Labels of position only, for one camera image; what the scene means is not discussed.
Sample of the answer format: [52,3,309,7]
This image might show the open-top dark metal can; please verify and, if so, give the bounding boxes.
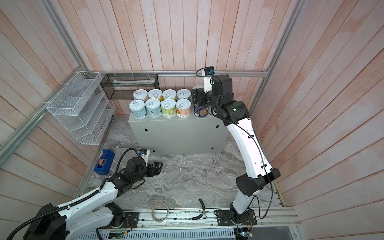
[194,104,209,118]

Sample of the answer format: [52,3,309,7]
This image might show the green can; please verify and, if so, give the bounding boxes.
[161,99,177,118]

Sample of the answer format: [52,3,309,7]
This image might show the teal labelled can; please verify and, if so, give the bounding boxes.
[129,100,147,120]

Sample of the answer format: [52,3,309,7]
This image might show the blue can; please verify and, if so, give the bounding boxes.
[145,99,162,118]

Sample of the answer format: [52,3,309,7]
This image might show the yellow labelled can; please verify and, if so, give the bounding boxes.
[148,89,164,102]

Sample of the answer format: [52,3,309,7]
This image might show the pink labelled can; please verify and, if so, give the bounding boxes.
[133,89,149,102]

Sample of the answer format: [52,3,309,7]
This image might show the yellow can back row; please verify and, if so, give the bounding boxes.
[192,85,204,90]

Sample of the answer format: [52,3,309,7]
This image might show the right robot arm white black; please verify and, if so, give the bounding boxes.
[192,71,281,226]

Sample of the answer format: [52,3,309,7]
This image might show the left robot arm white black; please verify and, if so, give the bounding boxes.
[8,149,164,240]

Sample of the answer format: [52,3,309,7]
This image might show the blue tape dispenser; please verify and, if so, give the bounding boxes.
[94,150,115,175]

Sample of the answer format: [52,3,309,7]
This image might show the grey metal cabinet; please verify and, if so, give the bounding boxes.
[129,105,229,156]

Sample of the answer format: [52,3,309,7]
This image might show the black pliers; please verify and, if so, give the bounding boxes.
[191,199,207,221]

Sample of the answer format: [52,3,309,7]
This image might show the black mesh basket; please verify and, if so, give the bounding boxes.
[101,73,160,101]

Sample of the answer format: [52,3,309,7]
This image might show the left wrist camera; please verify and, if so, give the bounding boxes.
[139,149,150,166]

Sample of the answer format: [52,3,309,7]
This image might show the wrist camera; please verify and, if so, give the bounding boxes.
[139,149,150,166]
[202,66,215,93]

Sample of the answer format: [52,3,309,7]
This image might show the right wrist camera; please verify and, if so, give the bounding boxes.
[202,66,215,93]

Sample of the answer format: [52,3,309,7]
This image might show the horizontal aluminium wall rail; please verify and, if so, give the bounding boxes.
[96,70,269,77]

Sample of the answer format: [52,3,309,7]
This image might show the coiled wire ring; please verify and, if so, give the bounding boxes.
[150,202,170,223]

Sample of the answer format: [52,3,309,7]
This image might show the white wire mesh shelf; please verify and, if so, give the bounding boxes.
[47,72,115,145]

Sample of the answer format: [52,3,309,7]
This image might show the left aluminium wall rail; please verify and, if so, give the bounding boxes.
[1,66,85,168]

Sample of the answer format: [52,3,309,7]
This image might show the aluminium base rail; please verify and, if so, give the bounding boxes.
[77,206,306,240]

